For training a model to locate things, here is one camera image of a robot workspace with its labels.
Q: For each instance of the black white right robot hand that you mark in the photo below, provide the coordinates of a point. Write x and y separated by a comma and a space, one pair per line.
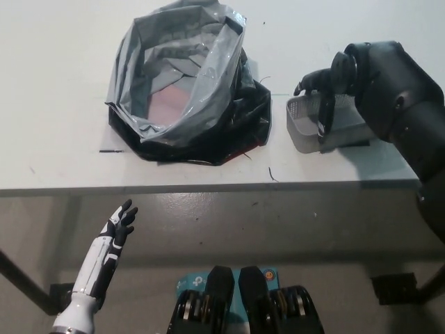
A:
327, 115

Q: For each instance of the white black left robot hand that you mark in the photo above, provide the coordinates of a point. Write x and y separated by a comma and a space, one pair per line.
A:
94, 268

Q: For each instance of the grey perforated rectangular basket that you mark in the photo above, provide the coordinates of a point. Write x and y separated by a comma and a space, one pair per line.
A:
306, 139

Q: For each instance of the grey black plastic bag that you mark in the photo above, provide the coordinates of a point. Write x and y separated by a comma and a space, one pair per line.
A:
215, 76

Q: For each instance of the pink sheet inside bag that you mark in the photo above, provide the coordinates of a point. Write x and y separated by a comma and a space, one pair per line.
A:
167, 104

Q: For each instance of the black table foot plate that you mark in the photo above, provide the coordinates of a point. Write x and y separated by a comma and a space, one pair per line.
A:
393, 288
60, 294

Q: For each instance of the black tape patch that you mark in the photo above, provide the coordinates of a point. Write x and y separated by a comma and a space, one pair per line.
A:
358, 144

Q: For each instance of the black table leg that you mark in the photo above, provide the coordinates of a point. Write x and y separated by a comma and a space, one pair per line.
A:
21, 275

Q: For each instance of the teal box on robot body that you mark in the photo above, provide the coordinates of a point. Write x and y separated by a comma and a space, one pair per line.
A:
189, 282

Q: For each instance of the robot left black body block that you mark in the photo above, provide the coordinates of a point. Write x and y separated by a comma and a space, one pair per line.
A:
215, 295

